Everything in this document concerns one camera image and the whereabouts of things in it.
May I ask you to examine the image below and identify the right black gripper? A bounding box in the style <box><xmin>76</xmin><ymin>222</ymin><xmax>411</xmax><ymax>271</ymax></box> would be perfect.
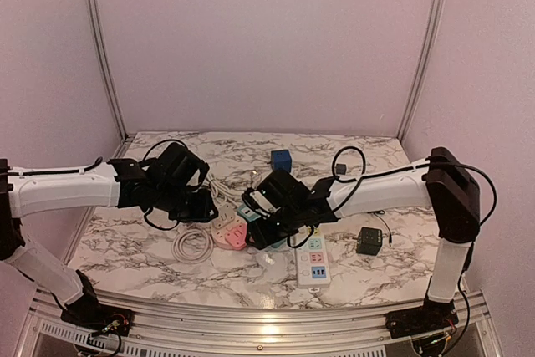
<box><xmin>245</xmin><ymin>202</ymin><xmax>303</xmax><ymax>250</ymax></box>

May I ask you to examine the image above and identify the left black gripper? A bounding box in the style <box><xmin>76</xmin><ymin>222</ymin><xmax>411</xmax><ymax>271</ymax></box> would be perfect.
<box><xmin>154</xmin><ymin>182</ymin><xmax>218</xmax><ymax>223</ymax></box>

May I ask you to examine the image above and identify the white plug adapter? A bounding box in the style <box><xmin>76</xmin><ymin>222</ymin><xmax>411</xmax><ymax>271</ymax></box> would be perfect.
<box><xmin>215</xmin><ymin>203</ymin><xmax>237</xmax><ymax>226</ymax></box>

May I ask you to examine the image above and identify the pink square plug adapter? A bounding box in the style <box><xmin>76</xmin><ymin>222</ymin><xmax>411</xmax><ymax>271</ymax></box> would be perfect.
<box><xmin>225</xmin><ymin>224</ymin><xmax>247</xmax><ymax>251</ymax></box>

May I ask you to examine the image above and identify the blue cube socket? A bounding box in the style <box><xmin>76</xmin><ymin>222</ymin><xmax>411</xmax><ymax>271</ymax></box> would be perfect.
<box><xmin>270</xmin><ymin>149</ymin><xmax>293</xmax><ymax>173</ymax></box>

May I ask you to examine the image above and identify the white long power strip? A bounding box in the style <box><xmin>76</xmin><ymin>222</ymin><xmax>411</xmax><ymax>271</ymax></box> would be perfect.
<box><xmin>291</xmin><ymin>227</ymin><xmax>331</xmax><ymax>292</ymax></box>

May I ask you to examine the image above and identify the dark grey USB charger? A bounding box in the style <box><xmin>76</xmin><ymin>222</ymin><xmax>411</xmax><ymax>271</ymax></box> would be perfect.
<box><xmin>334</xmin><ymin>163</ymin><xmax>347</xmax><ymax>176</ymax></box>

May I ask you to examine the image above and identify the dark green cube socket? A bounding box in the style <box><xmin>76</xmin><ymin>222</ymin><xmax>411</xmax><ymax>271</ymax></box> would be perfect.
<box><xmin>356</xmin><ymin>227</ymin><xmax>383</xmax><ymax>256</ymax></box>

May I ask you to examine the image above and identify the teal power strip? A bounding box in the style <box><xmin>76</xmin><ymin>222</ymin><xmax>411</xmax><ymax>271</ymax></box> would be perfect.
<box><xmin>237</xmin><ymin>204</ymin><xmax>260</xmax><ymax>222</ymax></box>

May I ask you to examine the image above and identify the pink round power strip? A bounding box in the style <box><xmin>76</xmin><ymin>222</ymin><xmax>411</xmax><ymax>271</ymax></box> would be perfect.
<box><xmin>210</xmin><ymin>220</ymin><xmax>232</xmax><ymax>250</ymax></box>

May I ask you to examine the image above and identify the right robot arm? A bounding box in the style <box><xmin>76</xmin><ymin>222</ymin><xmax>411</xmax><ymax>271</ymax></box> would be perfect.
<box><xmin>242</xmin><ymin>147</ymin><xmax>481</xmax><ymax>330</ymax></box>

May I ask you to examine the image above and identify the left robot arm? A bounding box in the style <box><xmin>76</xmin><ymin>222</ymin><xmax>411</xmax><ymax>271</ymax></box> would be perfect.
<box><xmin>1</xmin><ymin>158</ymin><xmax>218</xmax><ymax>328</ymax></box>

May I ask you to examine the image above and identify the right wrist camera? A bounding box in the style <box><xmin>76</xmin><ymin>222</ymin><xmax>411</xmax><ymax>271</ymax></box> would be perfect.
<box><xmin>242</xmin><ymin>170</ymin><xmax>310</xmax><ymax>213</ymax></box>

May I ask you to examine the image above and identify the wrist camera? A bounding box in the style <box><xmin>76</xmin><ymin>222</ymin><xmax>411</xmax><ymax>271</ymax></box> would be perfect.
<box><xmin>242</xmin><ymin>170</ymin><xmax>310</xmax><ymax>213</ymax></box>
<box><xmin>147</xmin><ymin>142</ymin><xmax>209</xmax><ymax>191</ymax></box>

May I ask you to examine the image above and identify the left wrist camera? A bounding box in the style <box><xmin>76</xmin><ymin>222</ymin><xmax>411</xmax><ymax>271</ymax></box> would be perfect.
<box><xmin>147</xmin><ymin>142</ymin><xmax>209</xmax><ymax>191</ymax></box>

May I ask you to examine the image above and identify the teal strip white cord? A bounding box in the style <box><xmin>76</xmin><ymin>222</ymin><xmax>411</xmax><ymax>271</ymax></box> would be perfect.
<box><xmin>204</xmin><ymin>168</ymin><xmax>260</xmax><ymax>203</ymax></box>

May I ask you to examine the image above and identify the coiled white cable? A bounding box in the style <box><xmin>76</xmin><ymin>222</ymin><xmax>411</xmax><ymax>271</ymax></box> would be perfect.
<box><xmin>172</xmin><ymin>229</ymin><xmax>213</xmax><ymax>265</ymax></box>

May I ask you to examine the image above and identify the thin black cable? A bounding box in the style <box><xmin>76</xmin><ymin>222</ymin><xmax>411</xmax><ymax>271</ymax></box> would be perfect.
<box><xmin>374</xmin><ymin>210</ymin><xmax>394</xmax><ymax>246</ymax></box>

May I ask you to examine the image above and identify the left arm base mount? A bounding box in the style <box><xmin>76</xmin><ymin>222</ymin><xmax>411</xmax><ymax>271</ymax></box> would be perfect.
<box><xmin>61</xmin><ymin>304</ymin><xmax>134</xmax><ymax>336</ymax></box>

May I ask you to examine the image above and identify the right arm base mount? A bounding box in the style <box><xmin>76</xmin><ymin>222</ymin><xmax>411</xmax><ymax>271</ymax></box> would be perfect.
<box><xmin>385</xmin><ymin>307</ymin><xmax>459</xmax><ymax>339</ymax></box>

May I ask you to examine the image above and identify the front aluminium rail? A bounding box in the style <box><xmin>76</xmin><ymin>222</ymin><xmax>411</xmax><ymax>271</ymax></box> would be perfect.
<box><xmin>14</xmin><ymin>289</ymin><xmax>505</xmax><ymax>356</ymax></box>

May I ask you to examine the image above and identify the left aluminium frame post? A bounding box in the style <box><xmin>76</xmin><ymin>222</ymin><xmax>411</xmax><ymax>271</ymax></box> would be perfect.
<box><xmin>86</xmin><ymin>0</ymin><xmax>129</xmax><ymax>142</ymax></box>

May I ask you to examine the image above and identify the aluminium frame post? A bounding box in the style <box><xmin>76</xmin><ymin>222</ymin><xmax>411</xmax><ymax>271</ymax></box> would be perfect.
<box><xmin>396</xmin><ymin>0</ymin><xmax>445</xmax><ymax>143</ymax></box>
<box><xmin>86</xmin><ymin>0</ymin><xmax>129</xmax><ymax>142</ymax></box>

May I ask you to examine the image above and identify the right aluminium frame post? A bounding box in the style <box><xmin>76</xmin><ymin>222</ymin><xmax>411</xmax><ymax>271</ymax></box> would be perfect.
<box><xmin>396</xmin><ymin>0</ymin><xmax>445</xmax><ymax>143</ymax></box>

